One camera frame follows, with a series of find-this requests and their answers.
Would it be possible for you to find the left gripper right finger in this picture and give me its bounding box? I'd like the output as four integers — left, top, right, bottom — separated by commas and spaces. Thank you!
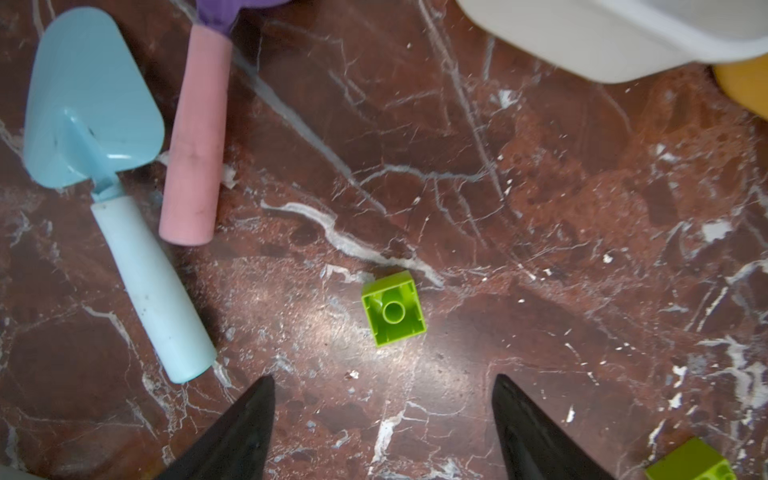
491, 374, 613, 480

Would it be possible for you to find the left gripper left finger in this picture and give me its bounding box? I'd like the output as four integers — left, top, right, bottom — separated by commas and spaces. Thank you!
158, 375, 276, 479

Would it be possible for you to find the small green lego brick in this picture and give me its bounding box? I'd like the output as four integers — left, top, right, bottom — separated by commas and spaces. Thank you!
645, 438, 737, 480

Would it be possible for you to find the green lego brick pair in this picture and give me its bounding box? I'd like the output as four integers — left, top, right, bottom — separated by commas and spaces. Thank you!
361, 271, 427, 347

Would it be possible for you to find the purple pink spatula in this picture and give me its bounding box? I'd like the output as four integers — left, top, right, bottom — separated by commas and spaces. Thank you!
159, 0, 284, 246

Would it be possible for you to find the left white container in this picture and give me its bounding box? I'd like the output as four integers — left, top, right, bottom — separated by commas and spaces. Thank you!
459, 0, 767, 84

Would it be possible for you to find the yellow container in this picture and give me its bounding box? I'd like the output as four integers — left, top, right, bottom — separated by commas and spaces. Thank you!
713, 54, 768, 120

